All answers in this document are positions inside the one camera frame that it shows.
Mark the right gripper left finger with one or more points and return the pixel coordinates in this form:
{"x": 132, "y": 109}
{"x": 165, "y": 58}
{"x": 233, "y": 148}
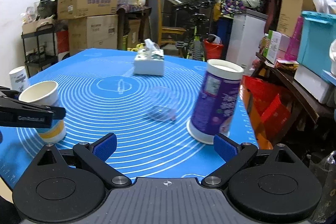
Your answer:
{"x": 92, "y": 157}

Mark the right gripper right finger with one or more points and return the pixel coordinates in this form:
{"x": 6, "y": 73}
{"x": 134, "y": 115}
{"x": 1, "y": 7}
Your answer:
{"x": 236, "y": 157}

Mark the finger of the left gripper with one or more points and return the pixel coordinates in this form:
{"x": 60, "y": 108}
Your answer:
{"x": 15, "y": 113}

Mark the white blue-print paper cup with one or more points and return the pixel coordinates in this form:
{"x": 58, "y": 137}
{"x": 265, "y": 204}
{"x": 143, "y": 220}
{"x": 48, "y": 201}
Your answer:
{"x": 19, "y": 78}

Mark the sailboat print paper cup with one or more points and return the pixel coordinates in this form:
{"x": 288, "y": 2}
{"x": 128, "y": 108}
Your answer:
{"x": 46, "y": 93}

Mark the purple tall paper cup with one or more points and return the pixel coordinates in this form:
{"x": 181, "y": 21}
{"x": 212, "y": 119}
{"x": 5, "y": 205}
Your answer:
{"x": 216, "y": 102}

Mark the clear plastic cup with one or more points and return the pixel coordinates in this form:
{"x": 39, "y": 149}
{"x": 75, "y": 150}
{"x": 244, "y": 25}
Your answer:
{"x": 160, "y": 104}

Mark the blue silicone baking mat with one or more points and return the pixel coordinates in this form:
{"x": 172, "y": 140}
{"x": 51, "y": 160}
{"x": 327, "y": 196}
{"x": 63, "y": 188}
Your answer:
{"x": 101, "y": 94}

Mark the black shelf cart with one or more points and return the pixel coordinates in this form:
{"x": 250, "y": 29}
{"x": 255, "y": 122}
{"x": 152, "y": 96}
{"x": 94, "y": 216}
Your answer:
{"x": 40, "y": 58}

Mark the red bucket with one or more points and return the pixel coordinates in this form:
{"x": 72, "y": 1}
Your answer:
{"x": 212, "y": 50}

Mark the white tissue box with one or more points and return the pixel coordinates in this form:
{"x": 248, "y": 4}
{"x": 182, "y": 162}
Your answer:
{"x": 149, "y": 60}

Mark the lower cardboard box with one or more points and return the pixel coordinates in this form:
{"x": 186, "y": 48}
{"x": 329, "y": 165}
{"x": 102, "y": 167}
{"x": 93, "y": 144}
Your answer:
{"x": 93, "y": 32}

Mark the white chest freezer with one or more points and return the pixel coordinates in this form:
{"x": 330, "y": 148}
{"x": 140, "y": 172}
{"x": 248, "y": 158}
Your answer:
{"x": 246, "y": 34}

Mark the wooden chair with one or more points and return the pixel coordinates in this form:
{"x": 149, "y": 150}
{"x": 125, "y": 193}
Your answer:
{"x": 164, "y": 30}

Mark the bicycle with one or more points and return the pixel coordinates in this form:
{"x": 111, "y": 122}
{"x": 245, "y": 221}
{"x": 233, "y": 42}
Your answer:
{"x": 192, "y": 45}

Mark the light blue storage box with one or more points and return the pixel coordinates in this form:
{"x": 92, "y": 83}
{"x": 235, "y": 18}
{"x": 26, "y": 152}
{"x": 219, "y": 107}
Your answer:
{"x": 318, "y": 32}

